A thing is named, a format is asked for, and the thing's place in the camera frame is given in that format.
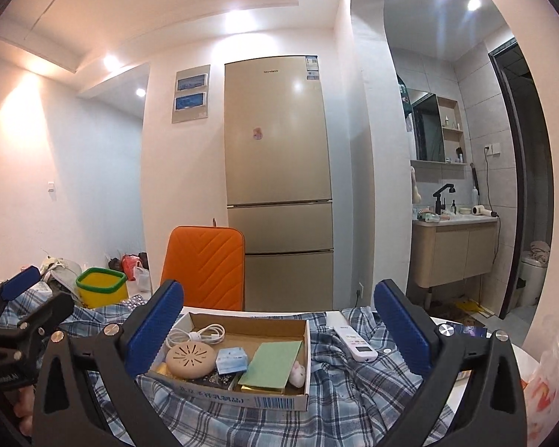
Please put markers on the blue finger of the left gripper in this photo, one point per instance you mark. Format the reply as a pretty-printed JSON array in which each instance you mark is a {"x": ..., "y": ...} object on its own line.
[
  {"x": 32, "y": 321},
  {"x": 12, "y": 288}
]

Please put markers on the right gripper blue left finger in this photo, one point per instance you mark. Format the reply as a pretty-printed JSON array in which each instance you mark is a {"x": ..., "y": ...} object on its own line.
[{"x": 147, "y": 327}]

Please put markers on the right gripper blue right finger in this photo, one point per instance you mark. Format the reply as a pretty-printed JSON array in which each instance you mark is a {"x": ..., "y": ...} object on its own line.
[{"x": 411, "y": 328}]

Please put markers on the round beige air freshener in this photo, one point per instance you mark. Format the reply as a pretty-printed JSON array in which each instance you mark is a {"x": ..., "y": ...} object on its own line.
[{"x": 191, "y": 360}]

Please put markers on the light blue tissue pack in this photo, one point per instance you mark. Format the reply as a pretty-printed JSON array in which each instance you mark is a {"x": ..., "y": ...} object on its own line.
[{"x": 232, "y": 360}]

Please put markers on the light green notepad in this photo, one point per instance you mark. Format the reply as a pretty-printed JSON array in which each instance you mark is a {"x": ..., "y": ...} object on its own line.
[{"x": 271, "y": 364}]

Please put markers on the black cigarette pack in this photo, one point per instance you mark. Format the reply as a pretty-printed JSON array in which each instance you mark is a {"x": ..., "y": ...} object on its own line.
[{"x": 217, "y": 380}]

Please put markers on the red gold cigarette pack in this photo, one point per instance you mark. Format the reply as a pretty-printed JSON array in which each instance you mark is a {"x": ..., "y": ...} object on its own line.
[{"x": 262, "y": 390}]

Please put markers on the person's left hand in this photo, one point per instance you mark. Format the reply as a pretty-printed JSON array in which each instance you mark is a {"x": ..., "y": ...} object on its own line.
[{"x": 23, "y": 401}]

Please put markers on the white remote control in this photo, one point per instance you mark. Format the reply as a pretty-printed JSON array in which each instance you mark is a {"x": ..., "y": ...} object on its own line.
[{"x": 359, "y": 349}]

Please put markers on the dark blue box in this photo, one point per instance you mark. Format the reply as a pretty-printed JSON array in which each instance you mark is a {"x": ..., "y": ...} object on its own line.
[{"x": 471, "y": 330}]

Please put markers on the yellow bin green rim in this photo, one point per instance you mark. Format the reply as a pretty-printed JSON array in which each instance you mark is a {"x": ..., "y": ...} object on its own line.
[{"x": 101, "y": 287}]

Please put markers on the beige cloth pile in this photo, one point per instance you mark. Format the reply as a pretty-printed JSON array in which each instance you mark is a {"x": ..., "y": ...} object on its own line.
[{"x": 59, "y": 272}]

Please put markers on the blue plaid shirt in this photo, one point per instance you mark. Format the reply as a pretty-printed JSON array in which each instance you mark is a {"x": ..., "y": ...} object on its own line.
[{"x": 350, "y": 403}]

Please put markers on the beige bathroom vanity cabinet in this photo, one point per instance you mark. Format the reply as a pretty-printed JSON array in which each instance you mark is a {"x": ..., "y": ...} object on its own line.
[{"x": 452, "y": 250}]

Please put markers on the orange chair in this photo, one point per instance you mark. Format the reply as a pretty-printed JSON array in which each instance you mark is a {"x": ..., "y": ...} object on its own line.
[{"x": 209, "y": 263}]

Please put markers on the small pink white toy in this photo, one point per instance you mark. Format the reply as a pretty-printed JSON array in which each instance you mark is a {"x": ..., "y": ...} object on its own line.
[{"x": 297, "y": 376}]

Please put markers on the open cardboard box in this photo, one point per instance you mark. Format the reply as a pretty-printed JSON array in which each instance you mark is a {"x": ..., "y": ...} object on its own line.
[{"x": 247, "y": 330}]

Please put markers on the black faucet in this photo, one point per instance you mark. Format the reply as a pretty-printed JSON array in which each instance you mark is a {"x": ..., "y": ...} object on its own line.
[{"x": 439, "y": 201}]

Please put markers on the white hair dryer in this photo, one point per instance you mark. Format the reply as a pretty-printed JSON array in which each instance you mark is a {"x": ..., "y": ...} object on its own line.
[{"x": 481, "y": 210}]

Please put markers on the red white plastic bag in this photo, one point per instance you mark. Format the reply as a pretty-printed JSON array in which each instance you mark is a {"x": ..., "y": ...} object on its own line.
[{"x": 541, "y": 395}]

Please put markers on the mirror cabinet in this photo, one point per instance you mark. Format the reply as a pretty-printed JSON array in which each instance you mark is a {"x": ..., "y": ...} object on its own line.
[{"x": 434, "y": 128}]

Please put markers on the beige refrigerator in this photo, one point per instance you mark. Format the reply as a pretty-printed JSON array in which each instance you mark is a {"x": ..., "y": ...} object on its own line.
[{"x": 278, "y": 182}]

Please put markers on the grey electrical panel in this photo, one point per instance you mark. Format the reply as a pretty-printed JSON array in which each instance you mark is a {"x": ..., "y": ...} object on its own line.
[{"x": 191, "y": 92}]

